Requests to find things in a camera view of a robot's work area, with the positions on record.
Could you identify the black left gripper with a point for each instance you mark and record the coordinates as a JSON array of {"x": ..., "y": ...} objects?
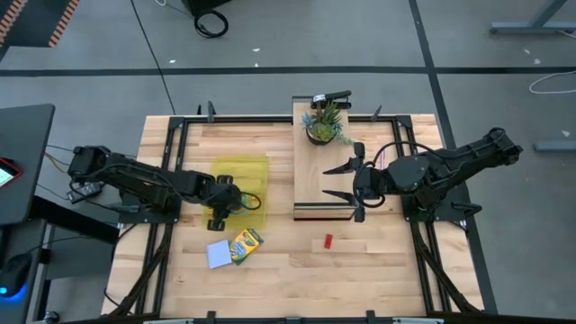
[{"x": 229, "y": 198}]

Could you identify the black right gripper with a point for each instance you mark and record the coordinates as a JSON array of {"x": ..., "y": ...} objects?
[{"x": 373, "y": 184}]

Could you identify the yellow translucent pencil case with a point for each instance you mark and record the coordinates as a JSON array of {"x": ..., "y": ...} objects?
[{"x": 252, "y": 175}]

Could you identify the yellow crayon box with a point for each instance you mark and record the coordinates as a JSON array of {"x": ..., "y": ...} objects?
[{"x": 245, "y": 245}]

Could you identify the white sticky note pad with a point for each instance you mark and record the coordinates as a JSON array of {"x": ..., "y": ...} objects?
[{"x": 219, "y": 254}]

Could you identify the red eraser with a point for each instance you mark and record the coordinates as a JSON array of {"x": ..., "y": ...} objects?
[{"x": 328, "y": 241}]

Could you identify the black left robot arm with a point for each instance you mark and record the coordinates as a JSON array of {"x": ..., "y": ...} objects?
[{"x": 135, "y": 177}]

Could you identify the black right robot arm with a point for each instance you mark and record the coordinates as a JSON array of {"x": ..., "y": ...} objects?
[{"x": 463, "y": 155}]

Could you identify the wooden riser shelf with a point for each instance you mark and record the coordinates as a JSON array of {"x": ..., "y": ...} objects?
[{"x": 315, "y": 180}]

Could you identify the succulent plant in black pot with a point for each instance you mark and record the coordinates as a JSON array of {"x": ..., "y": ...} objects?
[{"x": 321, "y": 130}]

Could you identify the black stapler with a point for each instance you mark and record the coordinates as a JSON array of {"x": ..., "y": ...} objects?
[{"x": 330, "y": 96}]

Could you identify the black power adapter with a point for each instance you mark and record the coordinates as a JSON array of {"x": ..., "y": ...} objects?
[{"x": 83, "y": 191}]

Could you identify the black side desk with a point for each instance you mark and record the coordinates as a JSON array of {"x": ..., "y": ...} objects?
[{"x": 24, "y": 162}]

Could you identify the grey floor foot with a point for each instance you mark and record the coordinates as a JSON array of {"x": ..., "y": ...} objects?
[{"x": 555, "y": 146}]

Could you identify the grey side table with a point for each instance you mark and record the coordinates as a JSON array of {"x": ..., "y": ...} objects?
[{"x": 36, "y": 306}]

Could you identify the red cased phone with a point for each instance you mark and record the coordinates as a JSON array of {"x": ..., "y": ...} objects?
[{"x": 6, "y": 173}]

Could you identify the black computer mouse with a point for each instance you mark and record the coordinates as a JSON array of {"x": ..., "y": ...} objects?
[{"x": 13, "y": 274}]

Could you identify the grey desk leg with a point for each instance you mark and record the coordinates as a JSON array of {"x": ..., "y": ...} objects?
[{"x": 531, "y": 28}]

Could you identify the black mat orange striped edge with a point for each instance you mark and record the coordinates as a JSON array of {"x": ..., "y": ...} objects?
[{"x": 27, "y": 22}]

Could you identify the black aluminium table frame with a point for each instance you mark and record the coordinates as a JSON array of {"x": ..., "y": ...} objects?
[{"x": 180, "y": 148}]

